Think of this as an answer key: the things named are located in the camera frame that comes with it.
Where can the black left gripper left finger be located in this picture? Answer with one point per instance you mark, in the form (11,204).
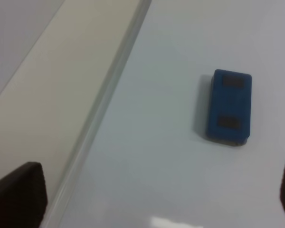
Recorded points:
(23,197)

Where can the blue whiteboard eraser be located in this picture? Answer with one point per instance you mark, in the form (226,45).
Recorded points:
(229,112)

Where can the white whiteboard with aluminium frame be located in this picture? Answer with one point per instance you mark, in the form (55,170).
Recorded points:
(145,162)

